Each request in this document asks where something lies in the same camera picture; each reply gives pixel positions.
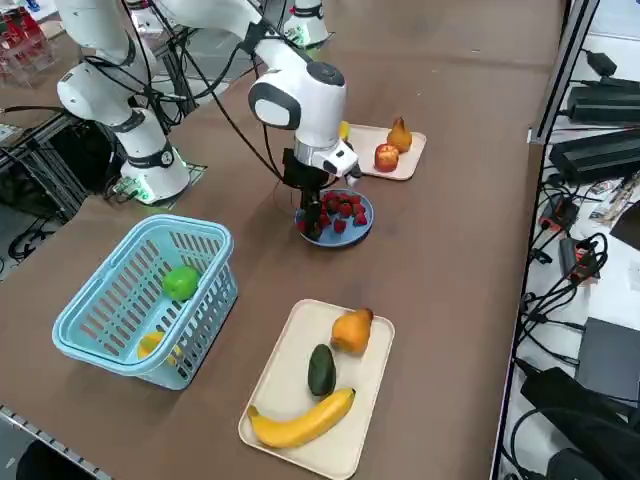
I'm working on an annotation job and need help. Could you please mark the cream tray with banana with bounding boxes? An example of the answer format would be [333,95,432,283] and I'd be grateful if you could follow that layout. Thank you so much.
[238,298,396,480]

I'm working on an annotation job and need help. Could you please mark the light blue plastic basket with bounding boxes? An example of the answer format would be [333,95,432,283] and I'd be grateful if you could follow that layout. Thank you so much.
[52,214,239,391]

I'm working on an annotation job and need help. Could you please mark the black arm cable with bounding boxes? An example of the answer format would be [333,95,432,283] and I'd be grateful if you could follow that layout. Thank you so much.
[184,24,296,186]

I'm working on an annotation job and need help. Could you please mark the clear rack with red items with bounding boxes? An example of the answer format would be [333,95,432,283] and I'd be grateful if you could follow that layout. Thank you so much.
[0,9,64,89]

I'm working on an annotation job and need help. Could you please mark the small brownish pear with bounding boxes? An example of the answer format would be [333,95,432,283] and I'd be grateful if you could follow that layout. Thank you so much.
[387,116,414,154]

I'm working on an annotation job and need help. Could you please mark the grey flat box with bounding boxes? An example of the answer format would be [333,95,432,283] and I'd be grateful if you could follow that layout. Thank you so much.
[574,317,640,401]

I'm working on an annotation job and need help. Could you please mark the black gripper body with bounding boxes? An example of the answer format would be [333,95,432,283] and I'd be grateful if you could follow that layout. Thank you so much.
[283,148,329,194]

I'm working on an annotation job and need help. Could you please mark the green apple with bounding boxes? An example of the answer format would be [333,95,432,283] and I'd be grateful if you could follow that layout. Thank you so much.
[162,266,201,301]

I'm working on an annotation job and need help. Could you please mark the orange yellow fruit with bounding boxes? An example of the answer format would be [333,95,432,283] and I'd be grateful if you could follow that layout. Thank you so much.
[137,330,184,366]

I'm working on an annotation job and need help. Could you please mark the small black adapter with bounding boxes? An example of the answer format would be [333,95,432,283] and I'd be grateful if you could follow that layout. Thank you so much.
[584,49,619,77]

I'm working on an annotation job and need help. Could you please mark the black orange power device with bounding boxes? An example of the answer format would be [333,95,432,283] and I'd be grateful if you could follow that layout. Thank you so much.
[558,237,601,284]
[539,194,581,231]

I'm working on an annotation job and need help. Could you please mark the cream tray with apple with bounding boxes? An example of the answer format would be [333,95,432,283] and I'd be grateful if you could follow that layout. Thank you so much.
[342,122,428,181]

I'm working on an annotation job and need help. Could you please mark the large orange pear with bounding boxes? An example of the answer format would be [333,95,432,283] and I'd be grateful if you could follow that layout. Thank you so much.
[330,307,375,356]

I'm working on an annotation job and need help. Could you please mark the red apple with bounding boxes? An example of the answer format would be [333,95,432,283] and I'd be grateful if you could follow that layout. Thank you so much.
[374,143,400,173]

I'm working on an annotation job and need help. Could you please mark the black power brick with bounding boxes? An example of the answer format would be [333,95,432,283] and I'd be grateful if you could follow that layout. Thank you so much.
[549,132,640,185]
[567,84,640,126]

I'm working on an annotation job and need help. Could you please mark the yellow banana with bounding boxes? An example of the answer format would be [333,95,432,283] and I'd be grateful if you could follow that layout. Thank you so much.
[248,387,357,450]

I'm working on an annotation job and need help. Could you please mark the dark green avocado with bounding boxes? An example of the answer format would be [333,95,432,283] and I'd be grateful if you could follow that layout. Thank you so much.
[307,343,337,399]

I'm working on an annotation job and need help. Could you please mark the aluminium frame post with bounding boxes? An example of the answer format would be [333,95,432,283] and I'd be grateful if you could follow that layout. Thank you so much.
[529,0,601,144]

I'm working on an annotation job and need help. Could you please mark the blue round plate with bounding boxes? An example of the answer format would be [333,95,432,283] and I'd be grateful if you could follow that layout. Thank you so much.
[294,189,376,249]

